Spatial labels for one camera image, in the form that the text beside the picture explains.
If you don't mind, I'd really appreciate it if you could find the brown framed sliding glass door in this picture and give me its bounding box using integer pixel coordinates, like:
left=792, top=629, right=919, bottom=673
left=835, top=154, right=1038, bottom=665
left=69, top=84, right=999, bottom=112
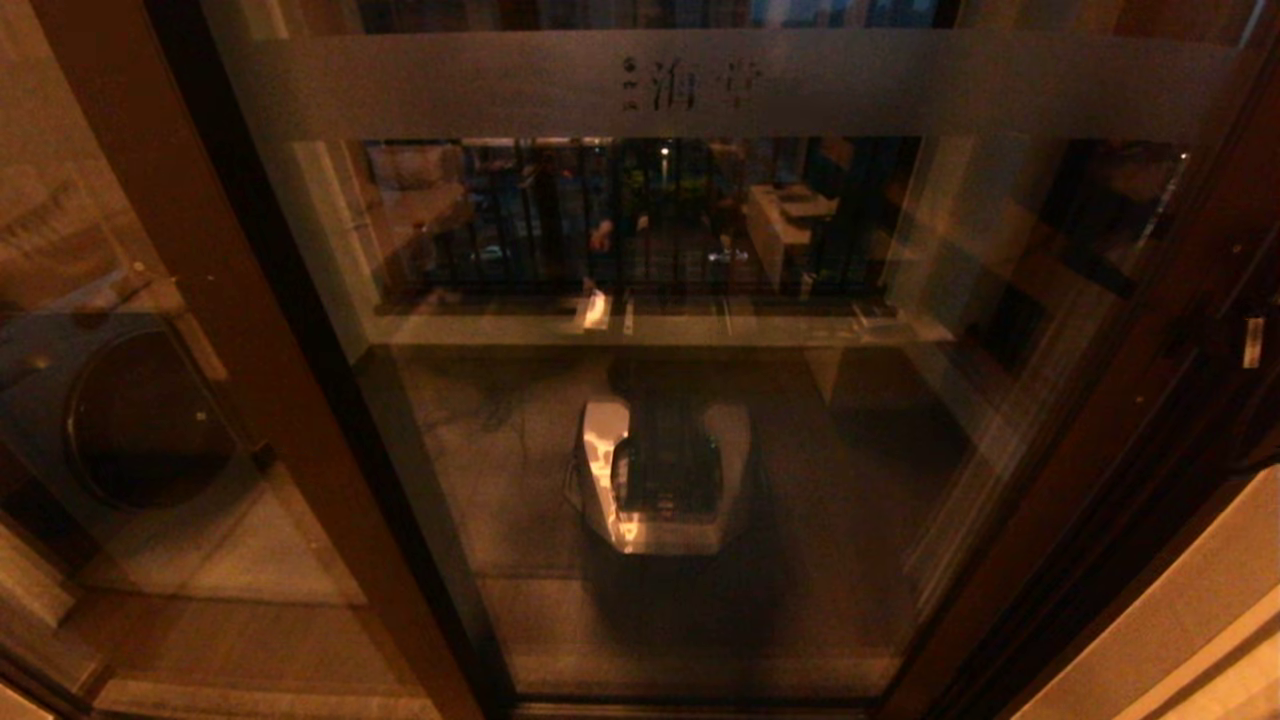
left=0, top=0, right=1280, bottom=720

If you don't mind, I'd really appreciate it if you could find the black balcony railing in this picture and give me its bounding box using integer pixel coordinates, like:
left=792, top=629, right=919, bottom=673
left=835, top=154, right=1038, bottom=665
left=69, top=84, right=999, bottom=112
left=365, top=140, right=916, bottom=301

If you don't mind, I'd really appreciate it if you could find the brown framed fixed glass panel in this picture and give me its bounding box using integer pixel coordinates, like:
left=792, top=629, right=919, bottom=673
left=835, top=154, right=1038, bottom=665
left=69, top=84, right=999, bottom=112
left=0, top=0, right=511, bottom=720

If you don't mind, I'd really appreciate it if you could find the dark brown door jamb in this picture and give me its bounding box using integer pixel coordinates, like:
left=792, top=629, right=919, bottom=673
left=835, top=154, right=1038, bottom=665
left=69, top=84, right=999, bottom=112
left=940, top=400, right=1280, bottom=720

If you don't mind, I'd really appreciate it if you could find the black cable with white label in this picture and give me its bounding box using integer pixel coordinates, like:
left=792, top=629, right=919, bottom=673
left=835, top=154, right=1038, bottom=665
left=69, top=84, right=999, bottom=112
left=1215, top=310, right=1280, bottom=376

